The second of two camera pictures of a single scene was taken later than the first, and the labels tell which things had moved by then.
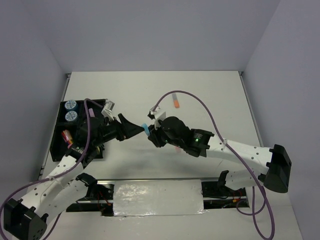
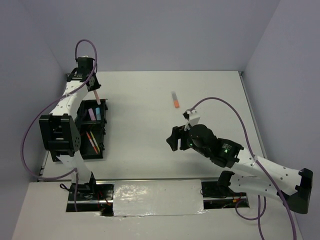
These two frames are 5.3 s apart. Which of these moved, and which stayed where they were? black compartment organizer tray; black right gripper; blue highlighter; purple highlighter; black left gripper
Moved: black left gripper; black right gripper; blue highlighter
Stayed: black compartment organizer tray; purple highlighter
